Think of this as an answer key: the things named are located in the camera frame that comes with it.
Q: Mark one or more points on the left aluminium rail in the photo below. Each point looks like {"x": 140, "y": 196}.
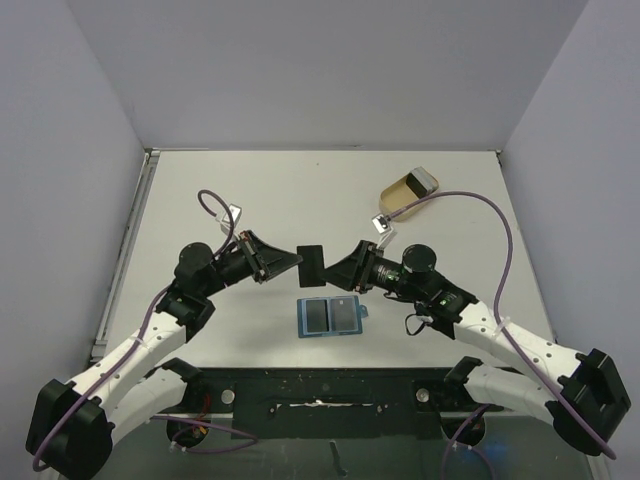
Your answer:
{"x": 143, "y": 187}

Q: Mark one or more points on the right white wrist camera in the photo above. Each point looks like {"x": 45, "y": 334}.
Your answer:
{"x": 384, "y": 227}

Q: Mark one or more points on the tan oval wooden tray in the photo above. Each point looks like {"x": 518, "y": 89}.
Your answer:
{"x": 396, "y": 197}

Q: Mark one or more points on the blue card holder wallet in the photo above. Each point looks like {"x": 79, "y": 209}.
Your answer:
{"x": 361, "y": 312}

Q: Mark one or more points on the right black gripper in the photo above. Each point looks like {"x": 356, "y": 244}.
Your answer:
{"x": 364, "y": 266}

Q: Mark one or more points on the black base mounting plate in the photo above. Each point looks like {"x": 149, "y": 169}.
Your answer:
{"x": 329, "y": 403}

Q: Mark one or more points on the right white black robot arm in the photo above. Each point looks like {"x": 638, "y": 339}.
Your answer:
{"x": 581, "y": 395}

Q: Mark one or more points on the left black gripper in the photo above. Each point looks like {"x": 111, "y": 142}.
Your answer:
{"x": 264, "y": 261}

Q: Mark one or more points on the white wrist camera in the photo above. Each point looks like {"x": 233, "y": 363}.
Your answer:
{"x": 384, "y": 227}
{"x": 229, "y": 218}

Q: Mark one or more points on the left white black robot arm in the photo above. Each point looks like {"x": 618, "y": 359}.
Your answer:
{"x": 71, "y": 429}

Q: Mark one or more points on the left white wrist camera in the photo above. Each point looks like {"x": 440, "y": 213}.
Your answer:
{"x": 229, "y": 218}

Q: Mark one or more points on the stack of cards in tray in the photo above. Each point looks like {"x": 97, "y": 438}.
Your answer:
{"x": 421, "y": 183}

